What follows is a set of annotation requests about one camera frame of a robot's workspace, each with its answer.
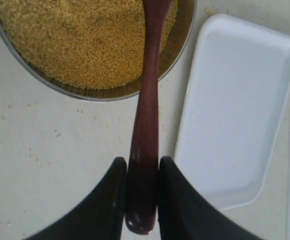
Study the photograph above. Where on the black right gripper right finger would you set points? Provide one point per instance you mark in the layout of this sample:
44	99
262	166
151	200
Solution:
183	214

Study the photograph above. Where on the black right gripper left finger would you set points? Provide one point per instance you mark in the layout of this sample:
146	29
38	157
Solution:
99	216

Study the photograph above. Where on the dark brown wooden spoon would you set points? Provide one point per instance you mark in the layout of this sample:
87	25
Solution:
142	175

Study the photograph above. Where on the steel bowl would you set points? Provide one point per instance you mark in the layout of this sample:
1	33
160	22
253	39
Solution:
176	43

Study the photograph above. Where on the yellow millet grains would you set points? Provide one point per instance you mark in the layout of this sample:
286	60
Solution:
89	44

